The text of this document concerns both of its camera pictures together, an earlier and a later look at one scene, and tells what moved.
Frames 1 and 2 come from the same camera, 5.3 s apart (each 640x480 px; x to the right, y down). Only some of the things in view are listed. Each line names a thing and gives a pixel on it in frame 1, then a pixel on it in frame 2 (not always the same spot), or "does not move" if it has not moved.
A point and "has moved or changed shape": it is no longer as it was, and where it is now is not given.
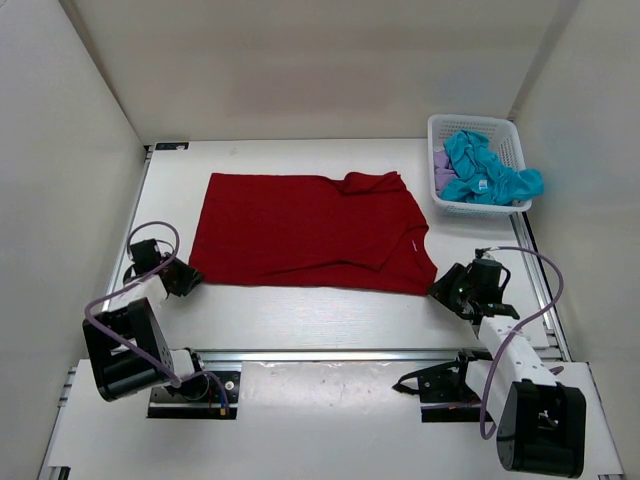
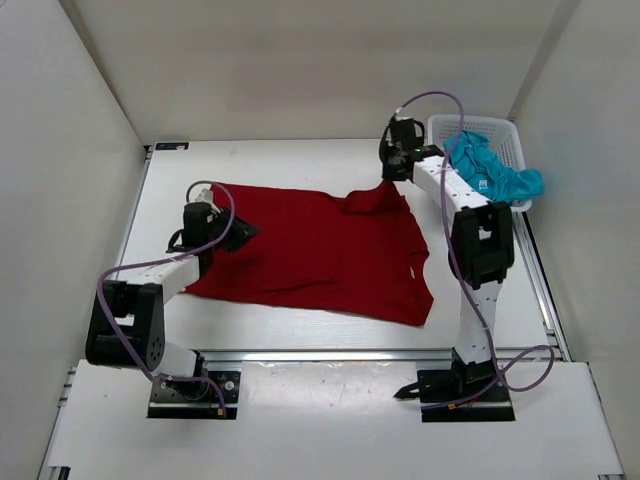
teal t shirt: x=482 y=178 does not move
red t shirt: x=360 y=231 has moved or changed shape
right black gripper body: x=471 y=291 -> x=393 y=171
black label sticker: x=172 y=145 does not move
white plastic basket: x=503 y=138 does not move
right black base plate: x=443 y=391 does not move
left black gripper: x=188 y=282 -> x=241 y=232
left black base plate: x=206 y=395 does not move
